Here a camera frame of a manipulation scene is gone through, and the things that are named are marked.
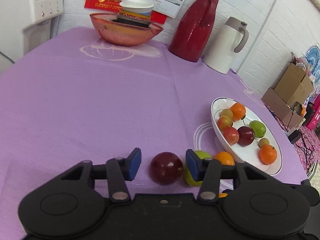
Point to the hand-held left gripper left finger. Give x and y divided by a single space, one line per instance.
133 163

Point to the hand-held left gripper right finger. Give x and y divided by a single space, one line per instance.
193 166

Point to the green apple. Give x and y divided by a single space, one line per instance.
190 178
257 128

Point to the dark red plum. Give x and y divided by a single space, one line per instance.
246 136
166 168

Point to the small orange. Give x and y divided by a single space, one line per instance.
222 195
225 158

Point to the red yellow apple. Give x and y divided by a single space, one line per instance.
224 123

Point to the large orange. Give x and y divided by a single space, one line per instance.
238 110
268 154

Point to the white plate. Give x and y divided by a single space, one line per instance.
250 152

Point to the tan longan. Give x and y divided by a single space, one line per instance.
264 142
227 113

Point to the black device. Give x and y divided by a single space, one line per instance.
294 136

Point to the pink box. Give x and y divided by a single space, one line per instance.
314 116

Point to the purple tablecloth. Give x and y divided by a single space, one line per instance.
87 100

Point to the low cardboard box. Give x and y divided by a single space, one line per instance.
280 106

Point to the white thermos jug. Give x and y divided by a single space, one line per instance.
223 47

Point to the blue patterned plate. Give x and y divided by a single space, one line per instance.
313 62

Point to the red glass bowl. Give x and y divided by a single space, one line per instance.
125 35

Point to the red thermos jug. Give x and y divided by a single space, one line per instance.
193 30

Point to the stack of patterned bowls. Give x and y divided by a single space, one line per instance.
133 20

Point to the white bowl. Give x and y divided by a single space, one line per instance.
137 7

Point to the white appliance with screen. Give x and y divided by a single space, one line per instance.
40 10

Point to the white wall pipe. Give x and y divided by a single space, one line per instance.
262 30

